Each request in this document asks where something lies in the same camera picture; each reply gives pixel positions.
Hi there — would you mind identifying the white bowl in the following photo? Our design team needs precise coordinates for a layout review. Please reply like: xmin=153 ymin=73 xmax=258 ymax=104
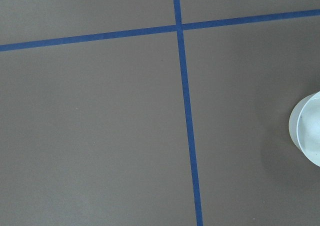
xmin=288 ymin=92 xmax=320 ymax=166

